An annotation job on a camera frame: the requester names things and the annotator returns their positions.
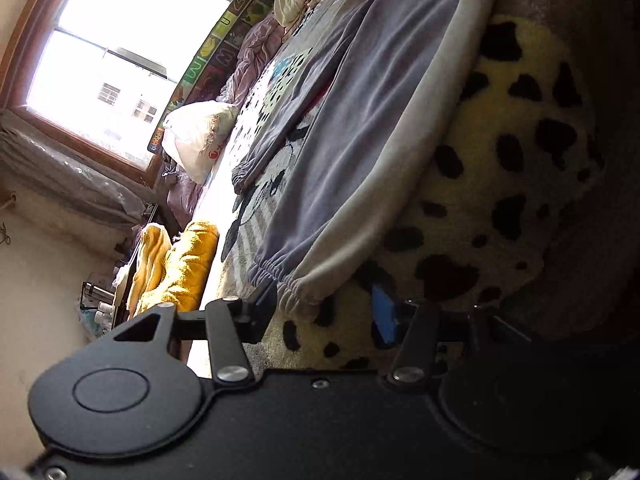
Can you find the wooden framed window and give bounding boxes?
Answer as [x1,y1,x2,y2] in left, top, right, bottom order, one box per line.
[0,0,252,187]

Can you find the white plastic bag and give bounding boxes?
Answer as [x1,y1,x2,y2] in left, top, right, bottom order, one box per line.
[162,101,239,184]

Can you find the yellow garment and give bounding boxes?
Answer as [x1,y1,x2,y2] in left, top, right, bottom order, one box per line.
[127,221,219,318]

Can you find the plastic wrapped radiator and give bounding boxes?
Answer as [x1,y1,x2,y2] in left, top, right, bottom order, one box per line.
[1,110,156,230]

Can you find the dark bedside shelf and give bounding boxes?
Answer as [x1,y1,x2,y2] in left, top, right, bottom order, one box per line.
[110,204,158,330]

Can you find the colourful alphabet bed bumper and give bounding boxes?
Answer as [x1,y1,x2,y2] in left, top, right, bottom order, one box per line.
[148,0,274,155]

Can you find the grey cartoon mouse fleece blanket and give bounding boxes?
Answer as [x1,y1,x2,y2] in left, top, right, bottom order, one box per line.
[186,0,640,380]

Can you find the purple and cream sweatpants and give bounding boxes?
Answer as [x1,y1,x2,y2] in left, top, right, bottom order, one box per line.
[232,0,495,321]

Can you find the pink crumpled blanket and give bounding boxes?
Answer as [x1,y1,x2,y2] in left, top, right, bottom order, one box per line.
[167,11,284,228]

